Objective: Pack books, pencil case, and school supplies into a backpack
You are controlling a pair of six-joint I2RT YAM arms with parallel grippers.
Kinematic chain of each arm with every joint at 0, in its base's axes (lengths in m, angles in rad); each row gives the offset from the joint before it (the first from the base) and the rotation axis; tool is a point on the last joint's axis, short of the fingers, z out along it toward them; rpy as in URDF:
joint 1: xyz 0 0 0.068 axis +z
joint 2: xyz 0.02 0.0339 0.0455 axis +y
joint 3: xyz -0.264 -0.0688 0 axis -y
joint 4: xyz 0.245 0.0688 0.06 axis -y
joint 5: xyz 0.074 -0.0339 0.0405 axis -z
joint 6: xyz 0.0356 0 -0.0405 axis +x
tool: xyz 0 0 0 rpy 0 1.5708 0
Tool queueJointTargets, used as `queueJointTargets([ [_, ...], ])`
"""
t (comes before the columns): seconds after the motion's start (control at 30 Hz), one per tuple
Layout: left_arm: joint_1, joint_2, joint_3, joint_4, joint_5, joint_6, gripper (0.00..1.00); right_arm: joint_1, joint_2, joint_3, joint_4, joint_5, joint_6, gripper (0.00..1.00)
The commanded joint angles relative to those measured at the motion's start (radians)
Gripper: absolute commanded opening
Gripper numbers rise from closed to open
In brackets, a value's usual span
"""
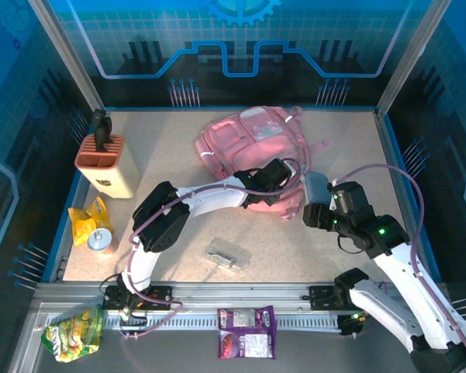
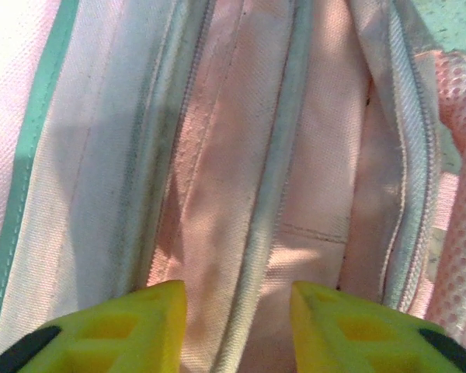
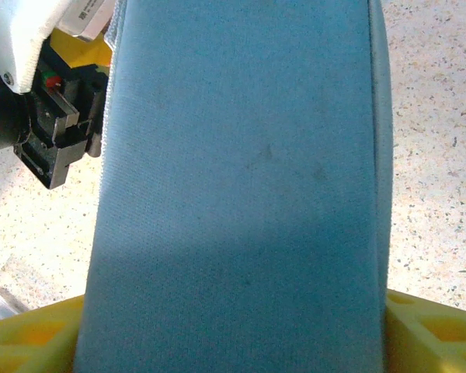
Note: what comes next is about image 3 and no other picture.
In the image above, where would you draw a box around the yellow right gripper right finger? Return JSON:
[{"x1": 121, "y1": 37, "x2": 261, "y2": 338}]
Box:
[{"x1": 382, "y1": 290, "x2": 466, "y2": 373}]

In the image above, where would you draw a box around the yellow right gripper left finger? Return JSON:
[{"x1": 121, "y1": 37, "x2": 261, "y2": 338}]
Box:
[{"x1": 0, "y1": 294, "x2": 85, "y2": 373}]

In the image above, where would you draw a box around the grey-blue pencil case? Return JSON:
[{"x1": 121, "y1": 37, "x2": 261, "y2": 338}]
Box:
[{"x1": 74, "y1": 0, "x2": 394, "y2": 373}]

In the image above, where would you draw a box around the clear plastic supplies bag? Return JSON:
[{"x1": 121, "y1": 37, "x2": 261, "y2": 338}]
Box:
[{"x1": 0, "y1": 263, "x2": 32, "y2": 326}]

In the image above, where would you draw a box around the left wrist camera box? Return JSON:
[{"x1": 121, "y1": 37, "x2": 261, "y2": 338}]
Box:
[{"x1": 57, "y1": 0, "x2": 116, "y2": 40}]

